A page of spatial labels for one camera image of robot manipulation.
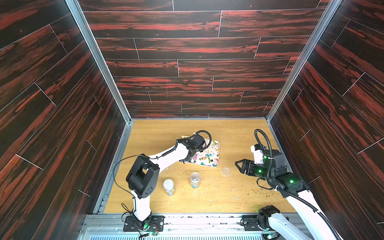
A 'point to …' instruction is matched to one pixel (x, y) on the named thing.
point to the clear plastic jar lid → (226, 171)
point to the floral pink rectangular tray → (208, 156)
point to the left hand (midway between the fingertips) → (181, 150)
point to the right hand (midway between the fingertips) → (244, 162)
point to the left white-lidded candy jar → (169, 186)
